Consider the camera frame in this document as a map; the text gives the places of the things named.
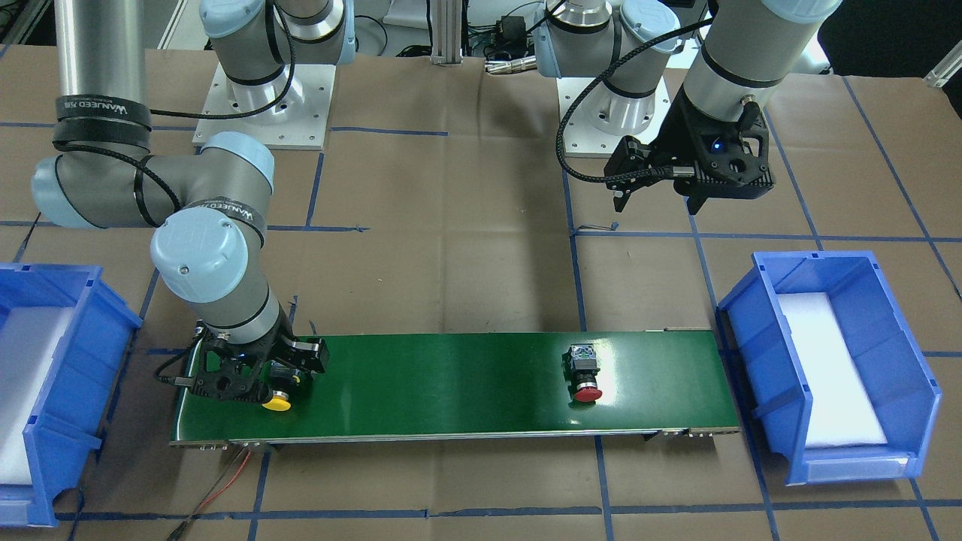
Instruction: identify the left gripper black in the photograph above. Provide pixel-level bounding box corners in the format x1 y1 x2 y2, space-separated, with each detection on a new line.
652 92 774 216

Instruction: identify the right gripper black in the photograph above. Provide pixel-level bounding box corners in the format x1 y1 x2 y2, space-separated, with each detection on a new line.
183 310 329 403

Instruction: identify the yellow push button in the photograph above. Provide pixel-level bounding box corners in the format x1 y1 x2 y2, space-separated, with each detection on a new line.
262 361 304 412

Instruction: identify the red push button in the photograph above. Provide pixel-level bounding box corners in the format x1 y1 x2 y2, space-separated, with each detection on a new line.
567 343 604 403

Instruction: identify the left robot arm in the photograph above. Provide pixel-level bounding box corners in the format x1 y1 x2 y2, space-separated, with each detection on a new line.
532 1 839 215

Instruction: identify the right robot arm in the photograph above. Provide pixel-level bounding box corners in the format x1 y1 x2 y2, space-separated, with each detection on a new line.
31 1 329 410

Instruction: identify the blue plastic bin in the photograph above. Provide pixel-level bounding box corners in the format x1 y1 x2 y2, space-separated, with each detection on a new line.
1 261 142 527
719 251 942 485

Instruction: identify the green conveyor belt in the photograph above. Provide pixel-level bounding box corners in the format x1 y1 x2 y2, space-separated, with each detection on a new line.
171 330 740 446

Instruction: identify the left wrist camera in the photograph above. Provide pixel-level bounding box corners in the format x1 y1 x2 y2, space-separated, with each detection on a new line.
604 134 660 213

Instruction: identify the red black conveyor wire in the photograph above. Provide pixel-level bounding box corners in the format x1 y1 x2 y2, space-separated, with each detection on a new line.
167 445 253 541

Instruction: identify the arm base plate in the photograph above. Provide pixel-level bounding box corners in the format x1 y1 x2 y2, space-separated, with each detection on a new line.
192 63 336 151
564 78 670 158

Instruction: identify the aluminium frame post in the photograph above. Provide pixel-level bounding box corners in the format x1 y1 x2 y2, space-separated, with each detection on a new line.
426 1 467 65

